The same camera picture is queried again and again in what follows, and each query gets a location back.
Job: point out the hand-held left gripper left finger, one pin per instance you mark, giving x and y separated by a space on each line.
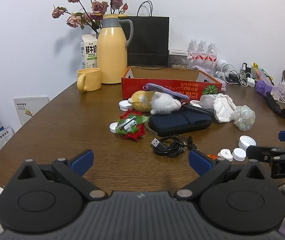
83 161

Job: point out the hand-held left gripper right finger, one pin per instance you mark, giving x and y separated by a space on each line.
200 161

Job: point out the white bottle cap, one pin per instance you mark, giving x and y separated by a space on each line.
113 128
239 154
226 155
195 102
124 104
247 141

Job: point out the clear plastic bag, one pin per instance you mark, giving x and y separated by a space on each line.
245 117

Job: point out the navy zip pouch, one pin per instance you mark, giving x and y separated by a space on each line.
180 123

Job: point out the white tissue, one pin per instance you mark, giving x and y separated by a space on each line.
223 110

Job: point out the silver metal clip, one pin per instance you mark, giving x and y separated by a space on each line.
127 125

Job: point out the red artificial flower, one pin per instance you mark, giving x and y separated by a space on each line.
135 134

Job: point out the clear plastic container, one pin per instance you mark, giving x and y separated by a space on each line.
206 101

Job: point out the yellow and white plush toy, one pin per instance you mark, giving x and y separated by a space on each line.
162 103

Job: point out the purple knit pouch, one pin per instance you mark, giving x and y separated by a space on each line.
162 88

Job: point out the red cardboard box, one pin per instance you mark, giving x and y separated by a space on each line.
132 87

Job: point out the small orange item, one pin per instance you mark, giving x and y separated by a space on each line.
212 156

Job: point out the black cloth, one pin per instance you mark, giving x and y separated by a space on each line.
277 106

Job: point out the colourful snack packet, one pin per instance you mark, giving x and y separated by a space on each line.
261 71

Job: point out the white board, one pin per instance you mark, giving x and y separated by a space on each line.
30 110

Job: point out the black power adapter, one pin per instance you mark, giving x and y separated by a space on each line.
245 67

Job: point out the yellow ceramic mug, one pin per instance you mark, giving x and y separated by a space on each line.
92 80

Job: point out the purple fluffy cloth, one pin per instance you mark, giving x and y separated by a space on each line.
198 67

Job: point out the clear snack container white lid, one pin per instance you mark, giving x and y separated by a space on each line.
178 61

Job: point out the white milk carton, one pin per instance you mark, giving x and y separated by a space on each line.
90 52

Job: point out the yellow thermos jug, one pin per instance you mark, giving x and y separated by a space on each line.
112 55

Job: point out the black paper bag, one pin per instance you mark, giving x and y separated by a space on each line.
150 37

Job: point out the dried pink rose bouquet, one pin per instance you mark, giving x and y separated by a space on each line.
98 6

